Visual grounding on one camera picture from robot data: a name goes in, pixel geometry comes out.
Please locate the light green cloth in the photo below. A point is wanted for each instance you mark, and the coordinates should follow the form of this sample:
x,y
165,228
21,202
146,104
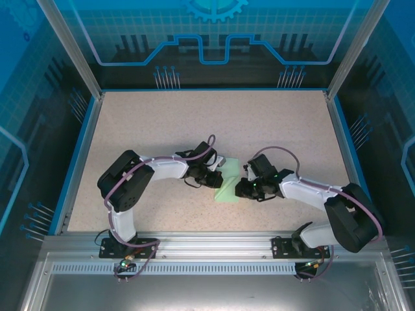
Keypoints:
x,y
231,191

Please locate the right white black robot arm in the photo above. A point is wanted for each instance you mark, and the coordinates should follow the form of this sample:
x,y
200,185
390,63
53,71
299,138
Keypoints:
x,y
304,191

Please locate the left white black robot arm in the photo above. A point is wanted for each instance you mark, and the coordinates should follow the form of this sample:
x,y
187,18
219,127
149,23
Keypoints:
x,y
165,170

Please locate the steel sheet panel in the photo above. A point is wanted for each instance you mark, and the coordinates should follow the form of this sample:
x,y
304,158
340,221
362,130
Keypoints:
x,y
207,293

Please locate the brass connector with green light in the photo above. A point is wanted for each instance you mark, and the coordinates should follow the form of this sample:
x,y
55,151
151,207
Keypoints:
x,y
127,260
314,264

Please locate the aluminium cross rail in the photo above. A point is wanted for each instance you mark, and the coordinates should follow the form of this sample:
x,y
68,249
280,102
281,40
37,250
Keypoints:
x,y
214,244

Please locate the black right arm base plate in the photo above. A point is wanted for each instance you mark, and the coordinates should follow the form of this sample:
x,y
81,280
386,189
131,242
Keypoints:
x,y
282,249

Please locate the aluminium side rail blue edge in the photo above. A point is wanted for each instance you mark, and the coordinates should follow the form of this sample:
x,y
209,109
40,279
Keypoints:
x,y
348,162
79,162

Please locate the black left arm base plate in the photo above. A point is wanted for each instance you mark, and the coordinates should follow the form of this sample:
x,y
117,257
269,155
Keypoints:
x,y
142,251

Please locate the aluminium frame post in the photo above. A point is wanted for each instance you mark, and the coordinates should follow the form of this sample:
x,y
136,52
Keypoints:
x,y
74,52
355,48

